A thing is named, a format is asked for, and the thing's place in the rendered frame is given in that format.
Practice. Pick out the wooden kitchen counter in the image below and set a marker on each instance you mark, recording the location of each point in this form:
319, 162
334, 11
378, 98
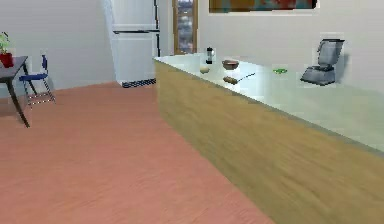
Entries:
266, 143

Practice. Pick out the white refrigerator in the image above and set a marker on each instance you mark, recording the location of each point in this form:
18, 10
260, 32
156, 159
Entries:
135, 50

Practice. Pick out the green vegetable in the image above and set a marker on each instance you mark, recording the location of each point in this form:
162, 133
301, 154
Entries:
280, 71

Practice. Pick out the pale round potato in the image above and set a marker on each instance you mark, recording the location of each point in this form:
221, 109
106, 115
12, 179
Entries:
204, 69

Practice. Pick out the black pepper mill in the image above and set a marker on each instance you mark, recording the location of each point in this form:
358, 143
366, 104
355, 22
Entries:
209, 55

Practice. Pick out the brown bowl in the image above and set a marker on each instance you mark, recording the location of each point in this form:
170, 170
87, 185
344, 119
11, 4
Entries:
230, 64

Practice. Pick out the wooden framed window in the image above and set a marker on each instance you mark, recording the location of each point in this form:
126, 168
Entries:
185, 26

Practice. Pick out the grey coffee machine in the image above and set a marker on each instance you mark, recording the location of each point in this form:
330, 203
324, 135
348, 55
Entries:
323, 65

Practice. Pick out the blue folding chair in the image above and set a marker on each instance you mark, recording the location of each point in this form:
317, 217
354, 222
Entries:
36, 77

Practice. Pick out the dark wooden table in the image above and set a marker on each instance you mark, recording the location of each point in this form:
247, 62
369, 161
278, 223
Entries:
13, 71

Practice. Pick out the house plant in red pot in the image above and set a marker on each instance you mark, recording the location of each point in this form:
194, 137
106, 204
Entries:
5, 56

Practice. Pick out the colourful framed wall picture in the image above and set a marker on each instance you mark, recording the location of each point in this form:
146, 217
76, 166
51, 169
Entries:
263, 5

